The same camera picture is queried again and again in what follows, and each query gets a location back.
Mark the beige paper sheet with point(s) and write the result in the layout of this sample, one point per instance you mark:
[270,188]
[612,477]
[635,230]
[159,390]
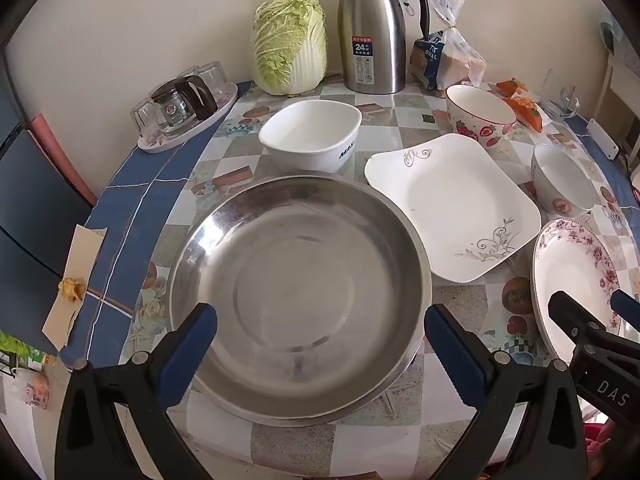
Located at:
[80,260]

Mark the white shelf unit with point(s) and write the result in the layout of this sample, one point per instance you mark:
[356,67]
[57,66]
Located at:
[622,90]

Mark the blue tablecloth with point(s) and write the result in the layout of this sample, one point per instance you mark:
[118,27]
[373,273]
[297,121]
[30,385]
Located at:
[130,195]

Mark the dark blue cabinet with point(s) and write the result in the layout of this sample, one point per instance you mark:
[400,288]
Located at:
[30,200]

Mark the pale green round object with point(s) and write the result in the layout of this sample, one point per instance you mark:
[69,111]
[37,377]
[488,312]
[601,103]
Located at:
[611,32]

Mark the strawberry print bowl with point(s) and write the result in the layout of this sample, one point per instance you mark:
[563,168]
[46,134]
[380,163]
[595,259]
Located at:
[477,105]

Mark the napa cabbage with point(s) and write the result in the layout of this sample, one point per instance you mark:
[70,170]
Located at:
[290,40]

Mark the pink board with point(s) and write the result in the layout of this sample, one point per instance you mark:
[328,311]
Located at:
[55,150]

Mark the oval floral tray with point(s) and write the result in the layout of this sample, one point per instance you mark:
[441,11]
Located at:
[165,144]

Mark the deep white square bowl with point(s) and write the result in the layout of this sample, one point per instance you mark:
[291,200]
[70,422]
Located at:
[310,130]

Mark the orange snack packet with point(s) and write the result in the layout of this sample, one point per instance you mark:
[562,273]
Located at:
[525,110]
[512,87]

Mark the checked printed tablecloth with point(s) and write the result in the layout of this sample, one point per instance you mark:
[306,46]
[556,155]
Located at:
[230,135]

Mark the bagged sliced bread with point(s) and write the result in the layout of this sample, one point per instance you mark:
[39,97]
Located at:
[450,55]

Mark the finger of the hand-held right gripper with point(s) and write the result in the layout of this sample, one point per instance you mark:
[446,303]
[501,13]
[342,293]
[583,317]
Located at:
[567,312]
[627,307]

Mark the clear drinking glass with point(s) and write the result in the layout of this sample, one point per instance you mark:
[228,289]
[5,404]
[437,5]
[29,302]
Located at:
[145,115]
[215,80]
[187,74]

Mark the green package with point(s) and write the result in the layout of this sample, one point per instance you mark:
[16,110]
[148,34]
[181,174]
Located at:
[20,352]

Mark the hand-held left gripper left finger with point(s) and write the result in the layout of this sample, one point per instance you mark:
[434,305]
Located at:
[192,355]

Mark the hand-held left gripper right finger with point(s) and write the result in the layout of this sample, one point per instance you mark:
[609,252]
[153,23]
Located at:
[452,355]

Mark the pink floral round plate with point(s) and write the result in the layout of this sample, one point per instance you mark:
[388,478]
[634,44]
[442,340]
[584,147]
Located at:
[565,265]

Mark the stainless steel thermos jug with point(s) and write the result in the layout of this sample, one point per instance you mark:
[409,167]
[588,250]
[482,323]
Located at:
[370,25]

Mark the stainless steel basin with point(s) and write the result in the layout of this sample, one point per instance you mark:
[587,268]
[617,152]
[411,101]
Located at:
[300,280]

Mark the white square plate gold floral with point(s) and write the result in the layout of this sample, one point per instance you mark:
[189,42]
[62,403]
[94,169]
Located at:
[450,200]

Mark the yellow crumpled scrap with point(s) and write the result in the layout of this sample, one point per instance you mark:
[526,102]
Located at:
[71,290]

